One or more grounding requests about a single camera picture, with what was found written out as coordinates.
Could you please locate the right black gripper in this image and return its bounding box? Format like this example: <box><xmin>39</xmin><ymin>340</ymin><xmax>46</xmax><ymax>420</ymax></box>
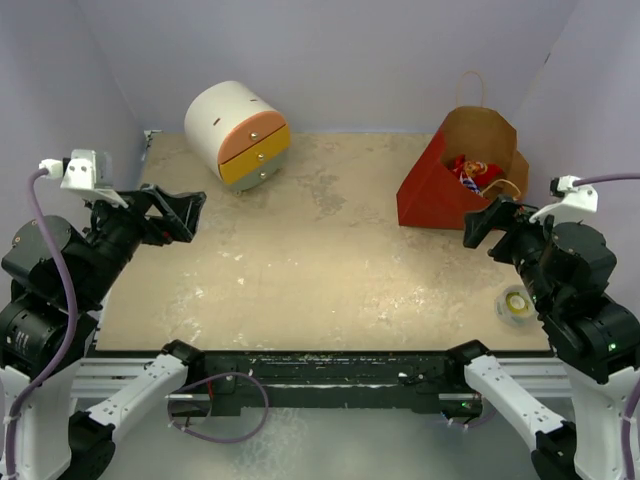
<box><xmin>462</xmin><ymin>191</ymin><xmax>559</xmax><ymax>311</ymax></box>

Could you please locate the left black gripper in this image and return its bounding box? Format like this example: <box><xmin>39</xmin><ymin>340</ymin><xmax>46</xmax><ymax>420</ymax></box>
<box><xmin>79</xmin><ymin>179</ymin><xmax>206</xmax><ymax>303</ymax></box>

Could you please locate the red candy bag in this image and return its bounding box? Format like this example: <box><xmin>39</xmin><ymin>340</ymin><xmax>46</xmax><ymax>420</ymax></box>
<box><xmin>450</xmin><ymin>155</ymin><xmax>504</xmax><ymax>195</ymax></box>

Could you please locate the red brown paper bag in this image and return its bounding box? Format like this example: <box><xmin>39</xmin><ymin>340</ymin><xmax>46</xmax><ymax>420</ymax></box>
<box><xmin>396</xmin><ymin>99</ymin><xmax>529</xmax><ymax>230</ymax></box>

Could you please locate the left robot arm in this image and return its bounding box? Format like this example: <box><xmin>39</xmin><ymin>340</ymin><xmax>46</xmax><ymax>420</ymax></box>
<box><xmin>1</xmin><ymin>185</ymin><xmax>206</xmax><ymax>479</ymax></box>

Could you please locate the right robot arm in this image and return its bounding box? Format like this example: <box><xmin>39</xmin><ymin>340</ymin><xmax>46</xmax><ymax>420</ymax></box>
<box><xmin>444</xmin><ymin>195</ymin><xmax>639</xmax><ymax>479</ymax></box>

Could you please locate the clear tape roll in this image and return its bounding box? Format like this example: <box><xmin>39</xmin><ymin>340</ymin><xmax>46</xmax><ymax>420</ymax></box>
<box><xmin>494</xmin><ymin>285</ymin><xmax>537</xmax><ymax>327</ymax></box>

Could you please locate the round mini drawer cabinet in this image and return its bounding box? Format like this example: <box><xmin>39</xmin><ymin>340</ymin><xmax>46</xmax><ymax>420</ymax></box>
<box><xmin>184</xmin><ymin>81</ymin><xmax>291</xmax><ymax>193</ymax></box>

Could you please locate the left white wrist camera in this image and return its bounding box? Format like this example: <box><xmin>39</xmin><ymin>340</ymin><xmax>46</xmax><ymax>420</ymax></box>
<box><xmin>39</xmin><ymin>149</ymin><xmax>127</xmax><ymax>207</ymax></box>

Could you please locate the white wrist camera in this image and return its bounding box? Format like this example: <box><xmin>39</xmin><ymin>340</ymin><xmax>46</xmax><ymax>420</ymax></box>
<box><xmin>529</xmin><ymin>175</ymin><xmax>598</xmax><ymax>225</ymax></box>
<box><xmin>39</xmin><ymin>149</ymin><xmax>127</xmax><ymax>207</ymax></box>

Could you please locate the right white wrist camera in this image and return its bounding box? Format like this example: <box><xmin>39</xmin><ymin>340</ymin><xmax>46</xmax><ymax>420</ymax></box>
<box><xmin>529</xmin><ymin>175</ymin><xmax>598</xmax><ymax>225</ymax></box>

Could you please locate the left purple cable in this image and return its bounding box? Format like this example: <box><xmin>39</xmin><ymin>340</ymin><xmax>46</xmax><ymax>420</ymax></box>
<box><xmin>0</xmin><ymin>168</ymin><xmax>79</xmax><ymax>469</ymax></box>

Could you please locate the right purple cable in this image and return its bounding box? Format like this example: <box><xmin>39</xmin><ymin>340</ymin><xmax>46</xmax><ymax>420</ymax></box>
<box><xmin>573</xmin><ymin>172</ymin><xmax>640</xmax><ymax>189</ymax></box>

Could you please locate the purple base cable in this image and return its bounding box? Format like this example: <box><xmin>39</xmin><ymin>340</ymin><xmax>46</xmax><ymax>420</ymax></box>
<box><xmin>166</xmin><ymin>370</ymin><xmax>271</xmax><ymax>445</ymax></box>

